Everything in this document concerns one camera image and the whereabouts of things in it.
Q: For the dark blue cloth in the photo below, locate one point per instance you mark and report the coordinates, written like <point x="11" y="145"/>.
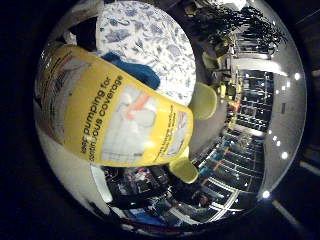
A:
<point x="140" y="71"/>

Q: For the white spray bottle yellow label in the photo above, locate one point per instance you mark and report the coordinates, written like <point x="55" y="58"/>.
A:
<point x="113" y="113"/>

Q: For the yellow-green chair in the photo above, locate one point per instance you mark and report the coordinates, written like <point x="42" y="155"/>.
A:
<point x="204" y="101"/>
<point x="183" y="168"/>

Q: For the blue floral white tablecloth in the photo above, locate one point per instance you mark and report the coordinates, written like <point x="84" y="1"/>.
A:
<point x="150" y="36"/>

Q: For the cluttered black desk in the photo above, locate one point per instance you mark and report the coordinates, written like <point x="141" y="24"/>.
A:
<point x="143" y="186"/>

